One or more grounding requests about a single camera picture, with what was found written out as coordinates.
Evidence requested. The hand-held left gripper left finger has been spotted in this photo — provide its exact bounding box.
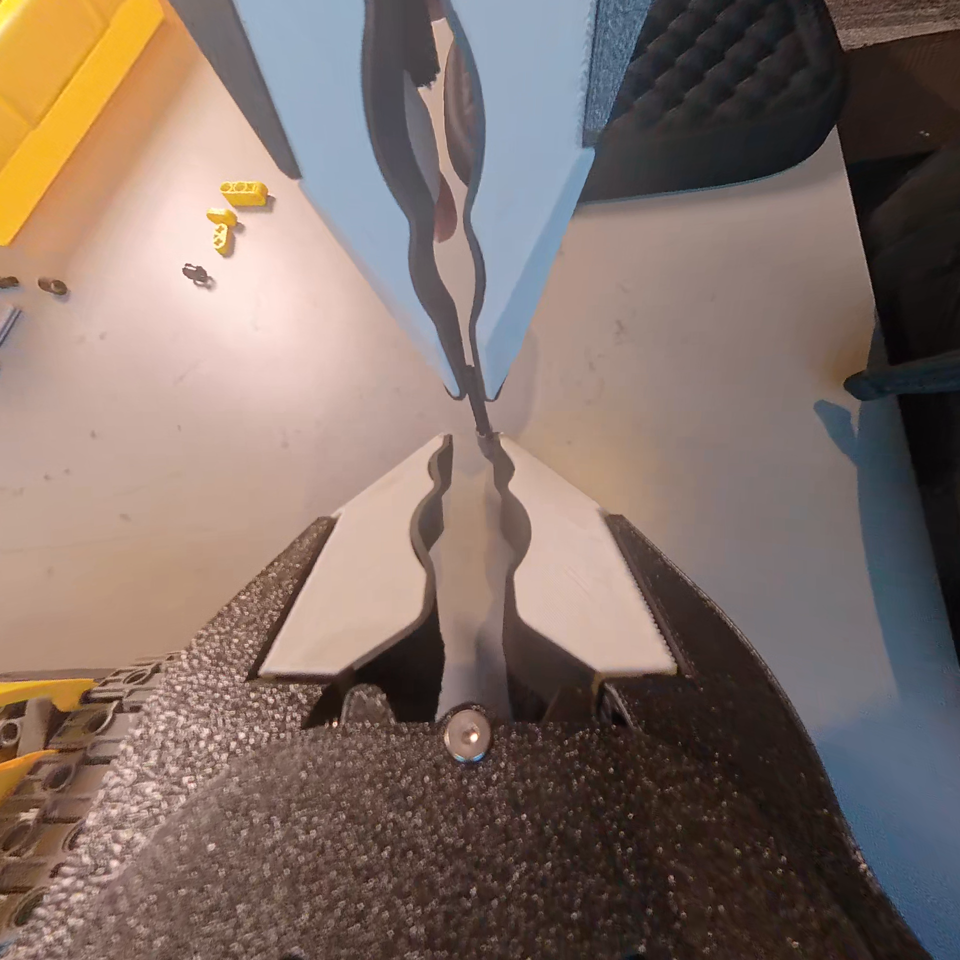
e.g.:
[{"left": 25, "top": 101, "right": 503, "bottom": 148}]
[{"left": 256, "top": 433, "right": 455, "bottom": 727}]

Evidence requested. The grey toy track belt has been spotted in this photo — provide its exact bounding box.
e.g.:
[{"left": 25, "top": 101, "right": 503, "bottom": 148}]
[{"left": 0, "top": 652, "right": 189, "bottom": 931}]

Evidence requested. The person's right hand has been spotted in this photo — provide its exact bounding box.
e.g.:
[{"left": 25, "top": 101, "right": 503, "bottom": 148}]
[{"left": 433, "top": 172, "right": 460, "bottom": 243}]

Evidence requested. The black quilted pad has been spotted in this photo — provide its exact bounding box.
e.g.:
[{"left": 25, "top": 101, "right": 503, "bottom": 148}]
[{"left": 581, "top": 0, "right": 841, "bottom": 205}]

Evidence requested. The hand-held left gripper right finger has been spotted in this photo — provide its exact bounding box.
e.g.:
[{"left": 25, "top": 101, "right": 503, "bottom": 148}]
[{"left": 489, "top": 435, "right": 680, "bottom": 725}]

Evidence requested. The yellow plastic storage bin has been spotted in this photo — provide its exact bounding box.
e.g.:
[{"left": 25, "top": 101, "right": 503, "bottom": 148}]
[{"left": 0, "top": 0, "right": 166, "bottom": 247}]

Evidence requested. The grey desk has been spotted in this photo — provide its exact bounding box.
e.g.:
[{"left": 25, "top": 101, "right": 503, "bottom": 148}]
[{"left": 0, "top": 22, "right": 960, "bottom": 924}]

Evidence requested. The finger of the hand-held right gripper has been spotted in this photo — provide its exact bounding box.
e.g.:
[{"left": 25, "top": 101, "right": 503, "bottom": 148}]
[
  {"left": 446, "top": 0, "right": 597, "bottom": 402},
  {"left": 234, "top": 0, "right": 470, "bottom": 400}
]

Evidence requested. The pile of small building pieces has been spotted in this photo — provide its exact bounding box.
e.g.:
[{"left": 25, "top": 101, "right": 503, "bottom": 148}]
[{"left": 0, "top": 273, "right": 70, "bottom": 350}]

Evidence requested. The thin black axle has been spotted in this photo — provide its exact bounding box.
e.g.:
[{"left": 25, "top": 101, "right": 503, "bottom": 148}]
[{"left": 462, "top": 363, "right": 492, "bottom": 438}]

